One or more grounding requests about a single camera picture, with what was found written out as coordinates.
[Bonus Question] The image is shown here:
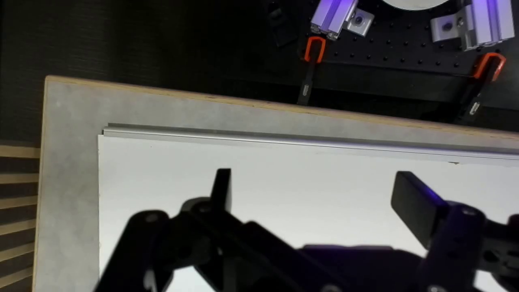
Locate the orange black clamp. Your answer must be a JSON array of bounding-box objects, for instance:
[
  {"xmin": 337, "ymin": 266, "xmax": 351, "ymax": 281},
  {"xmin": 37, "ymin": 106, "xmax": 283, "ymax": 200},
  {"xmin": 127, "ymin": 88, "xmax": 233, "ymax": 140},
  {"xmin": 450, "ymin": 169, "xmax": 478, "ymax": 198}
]
[
  {"xmin": 453, "ymin": 52, "xmax": 505, "ymax": 125},
  {"xmin": 296, "ymin": 36, "xmax": 327, "ymax": 106}
]

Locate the black perforated breadboard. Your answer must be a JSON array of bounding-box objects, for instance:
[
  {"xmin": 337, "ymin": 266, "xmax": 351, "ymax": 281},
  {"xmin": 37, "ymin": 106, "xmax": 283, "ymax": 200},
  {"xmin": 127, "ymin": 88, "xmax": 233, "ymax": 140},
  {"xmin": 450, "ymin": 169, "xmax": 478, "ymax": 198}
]
[{"xmin": 257, "ymin": 0, "xmax": 517, "ymax": 96}]

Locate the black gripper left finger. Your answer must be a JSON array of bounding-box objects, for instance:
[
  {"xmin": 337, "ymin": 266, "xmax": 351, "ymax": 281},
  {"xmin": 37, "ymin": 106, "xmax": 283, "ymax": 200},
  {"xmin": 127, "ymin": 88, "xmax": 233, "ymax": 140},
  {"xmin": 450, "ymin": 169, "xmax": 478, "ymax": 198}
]
[{"xmin": 210, "ymin": 169, "xmax": 231, "ymax": 211}]

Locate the orange black clamp far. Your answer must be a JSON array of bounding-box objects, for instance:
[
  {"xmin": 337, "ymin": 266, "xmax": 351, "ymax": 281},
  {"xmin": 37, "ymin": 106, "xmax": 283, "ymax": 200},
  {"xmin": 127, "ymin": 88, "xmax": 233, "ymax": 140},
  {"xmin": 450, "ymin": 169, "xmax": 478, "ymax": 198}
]
[{"xmin": 453, "ymin": 52, "xmax": 505, "ymax": 125}]

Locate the white board mat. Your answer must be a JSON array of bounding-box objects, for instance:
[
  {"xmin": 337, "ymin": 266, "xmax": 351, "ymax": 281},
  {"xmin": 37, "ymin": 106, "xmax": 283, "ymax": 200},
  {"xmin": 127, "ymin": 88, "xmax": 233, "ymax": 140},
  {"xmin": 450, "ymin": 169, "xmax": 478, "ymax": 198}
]
[{"xmin": 93, "ymin": 125, "xmax": 519, "ymax": 292}]

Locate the orange black clamp near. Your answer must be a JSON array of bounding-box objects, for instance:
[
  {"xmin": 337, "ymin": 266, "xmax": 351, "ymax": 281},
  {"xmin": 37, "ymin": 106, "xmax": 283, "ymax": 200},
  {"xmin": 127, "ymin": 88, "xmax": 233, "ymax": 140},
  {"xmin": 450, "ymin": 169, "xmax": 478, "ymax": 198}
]
[{"xmin": 296, "ymin": 36, "xmax": 327, "ymax": 106}]

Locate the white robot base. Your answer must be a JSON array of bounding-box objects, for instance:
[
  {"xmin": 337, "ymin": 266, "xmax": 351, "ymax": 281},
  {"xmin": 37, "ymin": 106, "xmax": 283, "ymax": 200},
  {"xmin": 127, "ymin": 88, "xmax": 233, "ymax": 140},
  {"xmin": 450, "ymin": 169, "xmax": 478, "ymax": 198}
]
[{"xmin": 382, "ymin": 0, "xmax": 447, "ymax": 12}]

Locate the aluminium extrusion rail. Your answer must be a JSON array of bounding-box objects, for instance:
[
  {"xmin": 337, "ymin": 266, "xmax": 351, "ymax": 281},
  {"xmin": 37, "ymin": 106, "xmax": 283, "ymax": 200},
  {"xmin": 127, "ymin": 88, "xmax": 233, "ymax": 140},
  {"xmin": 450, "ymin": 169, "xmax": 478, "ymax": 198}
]
[
  {"xmin": 309, "ymin": 0, "xmax": 358, "ymax": 41},
  {"xmin": 429, "ymin": 0, "xmax": 515, "ymax": 52}
]

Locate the wooden chair beside table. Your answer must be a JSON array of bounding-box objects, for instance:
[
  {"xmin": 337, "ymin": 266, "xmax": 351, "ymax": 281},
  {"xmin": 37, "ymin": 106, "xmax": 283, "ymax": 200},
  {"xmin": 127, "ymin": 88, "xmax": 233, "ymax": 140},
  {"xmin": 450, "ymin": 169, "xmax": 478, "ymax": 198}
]
[{"xmin": 0, "ymin": 143, "xmax": 38, "ymax": 292}]

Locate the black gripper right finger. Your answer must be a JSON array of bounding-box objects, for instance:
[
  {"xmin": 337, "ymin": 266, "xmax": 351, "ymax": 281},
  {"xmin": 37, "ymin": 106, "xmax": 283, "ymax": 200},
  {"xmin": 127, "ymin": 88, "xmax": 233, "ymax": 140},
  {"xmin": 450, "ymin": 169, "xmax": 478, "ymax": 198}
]
[{"xmin": 390, "ymin": 171, "xmax": 445, "ymax": 248}]

